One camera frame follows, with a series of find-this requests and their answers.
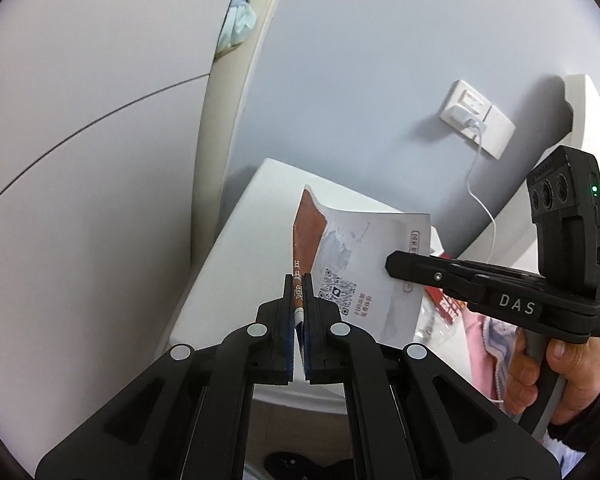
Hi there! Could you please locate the white wall socket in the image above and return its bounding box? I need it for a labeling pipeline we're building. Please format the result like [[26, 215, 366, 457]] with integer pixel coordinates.
[[439, 79, 492, 139]]

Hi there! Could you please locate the white charger plug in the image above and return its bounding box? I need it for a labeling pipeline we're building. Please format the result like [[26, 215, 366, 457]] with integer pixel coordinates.
[[463, 117, 486, 136]]

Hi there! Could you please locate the white wall switch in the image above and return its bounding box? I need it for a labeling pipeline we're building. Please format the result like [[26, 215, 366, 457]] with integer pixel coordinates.
[[479, 105, 516, 159]]

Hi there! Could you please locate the black tracking camera module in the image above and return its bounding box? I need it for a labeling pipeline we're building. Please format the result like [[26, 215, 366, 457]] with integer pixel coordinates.
[[526, 150, 600, 298]]

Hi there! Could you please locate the red paper flyer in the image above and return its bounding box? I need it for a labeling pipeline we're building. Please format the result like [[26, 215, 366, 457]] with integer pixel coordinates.
[[421, 249, 470, 323]]

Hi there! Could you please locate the light blue hanging cloth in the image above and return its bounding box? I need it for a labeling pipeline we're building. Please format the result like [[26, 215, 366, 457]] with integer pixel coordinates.
[[214, 0, 258, 58]]

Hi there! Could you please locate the clear plastic wrap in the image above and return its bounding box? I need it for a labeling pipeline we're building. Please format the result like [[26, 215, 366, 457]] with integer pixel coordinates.
[[414, 296, 468, 358]]

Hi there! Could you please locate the pink blue bedding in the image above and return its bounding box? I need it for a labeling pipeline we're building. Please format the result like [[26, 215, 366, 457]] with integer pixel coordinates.
[[462, 309, 586, 476]]

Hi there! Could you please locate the white charger cable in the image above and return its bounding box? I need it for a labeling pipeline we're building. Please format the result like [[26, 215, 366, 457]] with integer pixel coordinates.
[[467, 121, 498, 264]]

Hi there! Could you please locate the person right hand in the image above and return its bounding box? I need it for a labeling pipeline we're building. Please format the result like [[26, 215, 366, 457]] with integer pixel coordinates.
[[502, 328, 600, 426]]

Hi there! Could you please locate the orange white paper booklet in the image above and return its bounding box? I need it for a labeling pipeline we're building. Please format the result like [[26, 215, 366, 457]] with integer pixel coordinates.
[[292, 186, 431, 348]]

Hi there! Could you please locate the beige door frame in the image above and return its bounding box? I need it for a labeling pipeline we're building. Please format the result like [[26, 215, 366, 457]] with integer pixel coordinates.
[[192, 0, 279, 271]]

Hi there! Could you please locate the white bedside cabinet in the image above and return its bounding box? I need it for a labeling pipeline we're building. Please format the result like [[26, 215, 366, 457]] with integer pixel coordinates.
[[168, 158, 471, 415]]

